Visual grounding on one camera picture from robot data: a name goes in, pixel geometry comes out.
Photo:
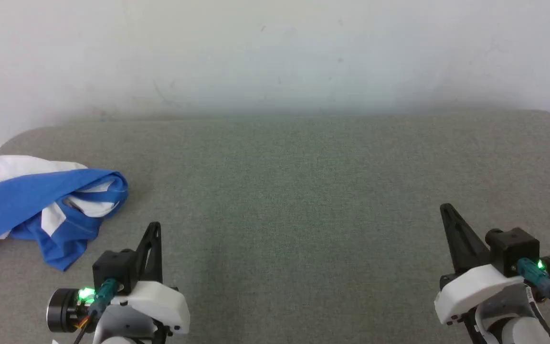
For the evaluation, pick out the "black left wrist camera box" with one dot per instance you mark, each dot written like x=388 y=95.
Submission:
x=112 y=267

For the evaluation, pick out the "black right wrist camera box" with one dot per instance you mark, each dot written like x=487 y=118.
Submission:
x=513 y=248

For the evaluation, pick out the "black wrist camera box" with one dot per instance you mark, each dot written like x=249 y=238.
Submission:
x=513 y=248
x=112 y=267

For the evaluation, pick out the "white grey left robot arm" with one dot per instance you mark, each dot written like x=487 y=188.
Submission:
x=122 y=329

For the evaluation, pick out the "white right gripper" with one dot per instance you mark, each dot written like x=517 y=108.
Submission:
x=470 y=291

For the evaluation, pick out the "blue and white shirt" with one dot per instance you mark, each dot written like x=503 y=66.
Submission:
x=17 y=200

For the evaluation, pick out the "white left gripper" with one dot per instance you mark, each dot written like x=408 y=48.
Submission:
x=160 y=301

